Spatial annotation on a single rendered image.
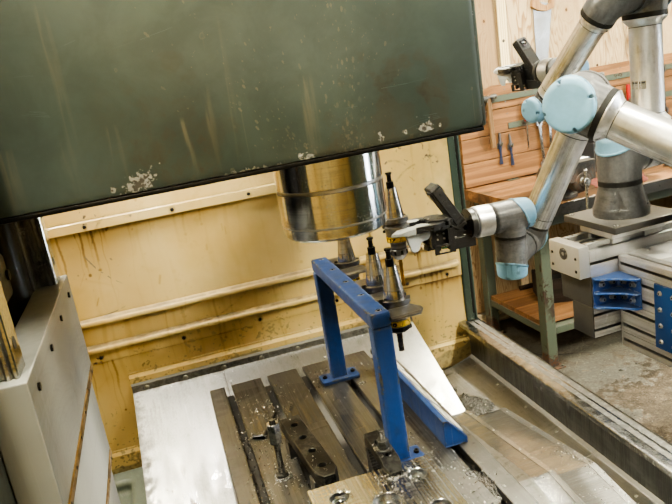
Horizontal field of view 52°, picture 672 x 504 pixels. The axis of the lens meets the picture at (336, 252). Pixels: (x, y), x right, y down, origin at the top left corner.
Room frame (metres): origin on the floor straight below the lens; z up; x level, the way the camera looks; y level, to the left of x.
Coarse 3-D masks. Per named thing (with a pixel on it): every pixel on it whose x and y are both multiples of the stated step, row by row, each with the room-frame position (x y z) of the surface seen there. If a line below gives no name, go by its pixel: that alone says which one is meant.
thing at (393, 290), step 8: (384, 272) 1.30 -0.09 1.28; (392, 272) 1.30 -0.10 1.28; (384, 280) 1.30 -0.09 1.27; (392, 280) 1.29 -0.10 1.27; (400, 280) 1.30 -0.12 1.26; (384, 288) 1.30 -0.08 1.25; (392, 288) 1.29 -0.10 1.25; (400, 288) 1.30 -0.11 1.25; (384, 296) 1.30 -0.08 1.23; (392, 296) 1.29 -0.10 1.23; (400, 296) 1.29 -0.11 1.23
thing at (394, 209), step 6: (390, 192) 1.53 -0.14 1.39; (396, 192) 1.54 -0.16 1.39; (390, 198) 1.53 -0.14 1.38; (396, 198) 1.53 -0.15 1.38; (390, 204) 1.53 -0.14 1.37; (396, 204) 1.53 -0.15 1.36; (390, 210) 1.53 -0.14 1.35; (396, 210) 1.53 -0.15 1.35; (402, 210) 1.54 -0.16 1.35; (390, 216) 1.53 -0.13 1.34; (396, 216) 1.52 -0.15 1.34; (402, 216) 1.53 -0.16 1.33
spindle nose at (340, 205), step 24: (312, 168) 0.95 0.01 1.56; (336, 168) 0.95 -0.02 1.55; (360, 168) 0.96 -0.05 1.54; (288, 192) 0.97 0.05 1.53; (312, 192) 0.95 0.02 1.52; (336, 192) 0.95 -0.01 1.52; (360, 192) 0.96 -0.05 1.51; (384, 192) 1.01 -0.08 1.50; (288, 216) 0.98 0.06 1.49; (312, 216) 0.95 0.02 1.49; (336, 216) 0.95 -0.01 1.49; (360, 216) 0.96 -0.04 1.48; (384, 216) 1.00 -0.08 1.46; (312, 240) 0.96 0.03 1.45; (336, 240) 0.95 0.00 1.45
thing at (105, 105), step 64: (0, 0) 0.82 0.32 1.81; (64, 0) 0.84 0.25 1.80; (128, 0) 0.85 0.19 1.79; (192, 0) 0.87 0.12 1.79; (256, 0) 0.89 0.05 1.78; (320, 0) 0.90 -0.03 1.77; (384, 0) 0.92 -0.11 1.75; (448, 0) 0.94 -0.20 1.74; (0, 64) 0.82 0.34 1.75; (64, 64) 0.83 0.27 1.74; (128, 64) 0.85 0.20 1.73; (192, 64) 0.87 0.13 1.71; (256, 64) 0.88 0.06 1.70; (320, 64) 0.90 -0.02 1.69; (384, 64) 0.92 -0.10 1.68; (448, 64) 0.94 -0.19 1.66; (0, 128) 0.81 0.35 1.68; (64, 128) 0.83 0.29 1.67; (128, 128) 0.84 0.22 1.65; (192, 128) 0.86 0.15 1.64; (256, 128) 0.88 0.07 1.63; (320, 128) 0.90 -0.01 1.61; (384, 128) 0.92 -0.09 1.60; (448, 128) 0.94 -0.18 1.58; (0, 192) 0.81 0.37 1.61; (64, 192) 0.82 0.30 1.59; (128, 192) 0.84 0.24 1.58
